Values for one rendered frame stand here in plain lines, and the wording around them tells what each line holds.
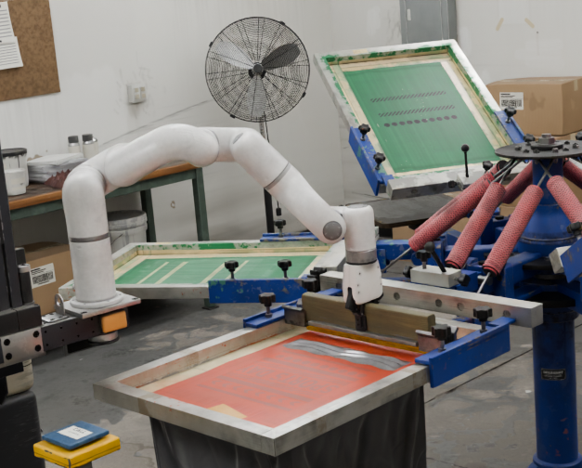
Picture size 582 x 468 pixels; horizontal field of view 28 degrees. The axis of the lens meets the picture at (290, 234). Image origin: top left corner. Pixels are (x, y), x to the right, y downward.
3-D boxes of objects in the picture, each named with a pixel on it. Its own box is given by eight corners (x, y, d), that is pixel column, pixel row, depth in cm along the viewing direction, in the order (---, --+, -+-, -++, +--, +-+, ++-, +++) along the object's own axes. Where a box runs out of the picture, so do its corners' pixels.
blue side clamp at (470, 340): (433, 388, 256) (432, 357, 255) (416, 384, 260) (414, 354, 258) (510, 350, 277) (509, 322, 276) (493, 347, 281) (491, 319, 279)
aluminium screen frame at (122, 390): (275, 457, 224) (273, 438, 223) (94, 399, 264) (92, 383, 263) (507, 344, 278) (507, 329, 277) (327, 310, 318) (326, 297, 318)
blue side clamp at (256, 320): (258, 347, 295) (255, 321, 294) (244, 344, 299) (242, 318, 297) (337, 317, 316) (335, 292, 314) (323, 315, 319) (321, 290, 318)
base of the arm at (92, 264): (54, 301, 280) (46, 238, 276) (100, 289, 287) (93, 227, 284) (86, 312, 268) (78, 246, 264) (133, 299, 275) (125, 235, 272)
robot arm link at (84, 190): (66, 244, 267) (58, 175, 264) (71, 233, 280) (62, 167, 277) (109, 240, 268) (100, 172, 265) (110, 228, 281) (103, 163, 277)
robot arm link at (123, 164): (195, 105, 263) (193, 97, 281) (52, 188, 263) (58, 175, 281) (227, 159, 266) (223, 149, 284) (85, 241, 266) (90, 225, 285)
